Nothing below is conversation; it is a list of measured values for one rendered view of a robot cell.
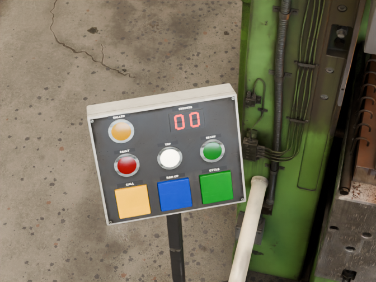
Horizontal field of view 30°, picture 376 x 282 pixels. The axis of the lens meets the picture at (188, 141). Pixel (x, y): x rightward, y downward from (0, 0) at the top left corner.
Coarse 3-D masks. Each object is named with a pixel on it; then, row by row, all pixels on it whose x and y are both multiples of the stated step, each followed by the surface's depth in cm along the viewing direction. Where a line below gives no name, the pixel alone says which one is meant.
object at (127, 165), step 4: (120, 160) 160; (124, 160) 160; (128, 160) 160; (132, 160) 160; (120, 164) 160; (124, 164) 160; (128, 164) 160; (132, 164) 161; (136, 164) 161; (120, 168) 161; (124, 168) 161; (128, 168) 161; (132, 168) 161; (124, 172) 161; (128, 172) 161; (132, 172) 161
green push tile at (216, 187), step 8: (200, 176) 164; (208, 176) 164; (216, 176) 164; (224, 176) 165; (200, 184) 165; (208, 184) 165; (216, 184) 165; (224, 184) 166; (208, 192) 166; (216, 192) 166; (224, 192) 166; (232, 192) 167; (208, 200) 167; (216, 200) 167; (224, 200) 167
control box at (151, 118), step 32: (160, 96) 162; (192, 96) 160; (224, 96) 158; (96, 128) 156; (160, 128) 159; (192, 128) 159; (224, 128) 161; (96, 160) 159; (160, 160) 161; (192, 160) 163; (224, 160) 164; (192, 192) 166
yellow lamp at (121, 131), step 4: (116, 124) 156; (120, 124) 156; (124, 124) 157; (112, 128) 157; (116, 128) 157; (120, 128) 157; (124, 128) 157; (128, 128) 157; (112, 132) 157; (116, 132) 157; (120, 132) 157; (124, 132) 157; (128, 132) 157; (112, 136) 157; (116, 136) 157; (120, 136) 157; (124, 136) 158; (128, 136) 158
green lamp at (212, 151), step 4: (208, 144) 162; (212, 144) 162; (216, 144) 162; (204, 148) 162; (208, 148) 162; (212, 148) 162; (216, 148) 162; (220, 148) 162; (204, 152) 162; (208, 152) 162; (212, 152) 162; (216, 152) 162; (220, 152) 163; (204, 156) 163; (208, 156) 163; (212, 156) 163; (216, 156) 163
